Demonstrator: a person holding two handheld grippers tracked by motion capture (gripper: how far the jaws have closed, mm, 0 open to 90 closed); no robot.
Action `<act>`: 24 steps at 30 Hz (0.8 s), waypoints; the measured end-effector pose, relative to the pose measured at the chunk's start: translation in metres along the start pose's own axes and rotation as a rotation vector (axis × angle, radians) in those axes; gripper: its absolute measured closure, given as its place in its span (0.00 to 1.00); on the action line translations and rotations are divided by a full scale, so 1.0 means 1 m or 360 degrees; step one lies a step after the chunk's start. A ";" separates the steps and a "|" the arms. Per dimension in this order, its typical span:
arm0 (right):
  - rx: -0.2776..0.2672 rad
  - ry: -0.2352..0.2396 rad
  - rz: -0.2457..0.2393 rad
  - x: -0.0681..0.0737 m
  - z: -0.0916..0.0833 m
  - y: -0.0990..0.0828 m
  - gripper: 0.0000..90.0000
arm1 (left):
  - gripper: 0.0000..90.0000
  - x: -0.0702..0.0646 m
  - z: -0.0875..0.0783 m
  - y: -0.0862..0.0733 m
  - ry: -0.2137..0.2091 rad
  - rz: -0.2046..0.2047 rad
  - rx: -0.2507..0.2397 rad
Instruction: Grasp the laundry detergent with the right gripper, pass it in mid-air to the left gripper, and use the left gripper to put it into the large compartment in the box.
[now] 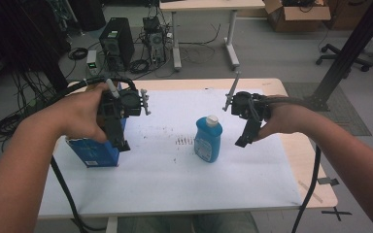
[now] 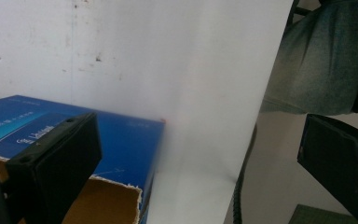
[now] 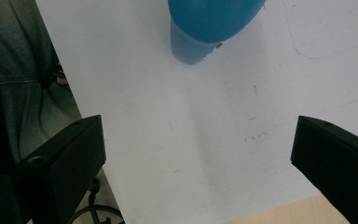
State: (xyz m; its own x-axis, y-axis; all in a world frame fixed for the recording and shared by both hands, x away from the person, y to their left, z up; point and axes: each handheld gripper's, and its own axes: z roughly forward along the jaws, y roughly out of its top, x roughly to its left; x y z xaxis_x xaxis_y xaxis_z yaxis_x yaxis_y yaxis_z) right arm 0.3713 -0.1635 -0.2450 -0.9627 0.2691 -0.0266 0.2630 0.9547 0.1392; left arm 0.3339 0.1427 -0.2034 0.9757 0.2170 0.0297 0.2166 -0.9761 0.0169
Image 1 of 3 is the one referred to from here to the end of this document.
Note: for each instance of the person's left hand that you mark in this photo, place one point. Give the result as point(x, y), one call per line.
point(81, 113)

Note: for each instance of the blue bottle with white cap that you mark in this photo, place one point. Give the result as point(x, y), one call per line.
point(207, 142)

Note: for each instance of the blue cardboard box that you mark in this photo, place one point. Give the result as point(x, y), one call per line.
point(94, 153)

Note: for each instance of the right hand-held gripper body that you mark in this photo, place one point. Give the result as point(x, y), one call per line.
point(244, 105)

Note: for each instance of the dark curtain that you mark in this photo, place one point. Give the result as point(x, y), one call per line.
point(19, 35)

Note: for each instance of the black office chair base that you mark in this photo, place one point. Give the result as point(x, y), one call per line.
point(343, 58)

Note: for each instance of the light wooden desk white legs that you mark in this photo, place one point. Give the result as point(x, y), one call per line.
point(207, 5)

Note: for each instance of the white power unit green display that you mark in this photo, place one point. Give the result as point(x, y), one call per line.
point(91, 59)

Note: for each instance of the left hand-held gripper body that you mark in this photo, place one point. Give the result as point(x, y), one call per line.
point(129, 103)

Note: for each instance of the grey floor mat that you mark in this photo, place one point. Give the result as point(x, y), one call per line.
point(343, 110)

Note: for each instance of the white table mat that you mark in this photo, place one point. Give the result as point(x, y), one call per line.
point(175, 187)

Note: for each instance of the black computer tower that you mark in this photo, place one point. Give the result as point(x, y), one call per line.
point(118, 42)

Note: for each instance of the person's right hand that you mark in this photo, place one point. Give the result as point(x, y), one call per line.
point(285, 116)

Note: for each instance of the person's grey-green trousers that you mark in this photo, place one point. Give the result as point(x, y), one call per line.
point(220, 225)

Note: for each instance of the brown cardboard box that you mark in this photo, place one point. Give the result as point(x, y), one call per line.
point(299, 16)

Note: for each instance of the open-frame computer tower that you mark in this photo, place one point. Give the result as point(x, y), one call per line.
point(155, 40)

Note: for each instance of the black metal stand post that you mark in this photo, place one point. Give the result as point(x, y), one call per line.
point(353, 48)

